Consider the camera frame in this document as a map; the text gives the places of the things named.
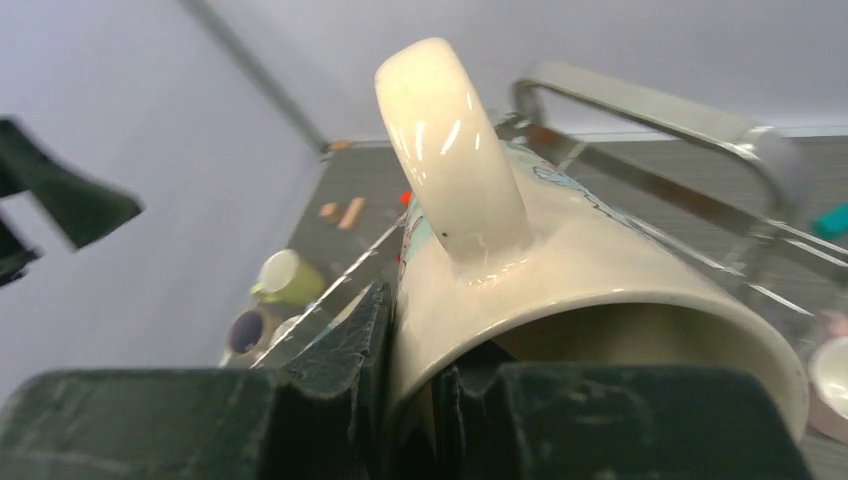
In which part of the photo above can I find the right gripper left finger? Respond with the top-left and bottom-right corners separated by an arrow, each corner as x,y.
1,282 -> 393,479

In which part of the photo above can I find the small wooden cube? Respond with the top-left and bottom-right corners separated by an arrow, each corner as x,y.
319,202 -> 343,224

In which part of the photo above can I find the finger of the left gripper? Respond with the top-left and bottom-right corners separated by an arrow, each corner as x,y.
1,117 -> 143,249
1,220 -> 41,287

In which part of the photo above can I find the steel wire dish rack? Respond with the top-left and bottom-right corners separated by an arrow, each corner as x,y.
251,60 -> 848,372

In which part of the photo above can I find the pink faceted mug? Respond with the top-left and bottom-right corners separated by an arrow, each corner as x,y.
806,310 -> 847,445

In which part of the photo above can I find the iridescent pink mug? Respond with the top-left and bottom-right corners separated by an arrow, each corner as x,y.
225,306 -> 283,361

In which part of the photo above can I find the corner wooden block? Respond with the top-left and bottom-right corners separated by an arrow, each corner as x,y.
327,140 -> 353,152

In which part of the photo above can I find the long wooden block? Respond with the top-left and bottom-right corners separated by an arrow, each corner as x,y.
337,197 -> 366,231

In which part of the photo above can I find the pale yellow faceted mug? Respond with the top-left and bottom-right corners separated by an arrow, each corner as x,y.
250,249 -> 327,307

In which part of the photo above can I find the small orange cube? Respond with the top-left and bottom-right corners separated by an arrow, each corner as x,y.
399,191 -> 412,207

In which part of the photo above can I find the cream mug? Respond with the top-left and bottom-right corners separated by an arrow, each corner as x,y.
375,38 -> 809,479

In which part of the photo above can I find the light blue faceted mug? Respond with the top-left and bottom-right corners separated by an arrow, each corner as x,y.
269,315 -> 300,345

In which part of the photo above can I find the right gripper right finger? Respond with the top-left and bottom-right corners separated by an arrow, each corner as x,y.
431,344 -> 812,479

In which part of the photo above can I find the teal block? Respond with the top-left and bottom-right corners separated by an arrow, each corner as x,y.
811,203 -> 848,241

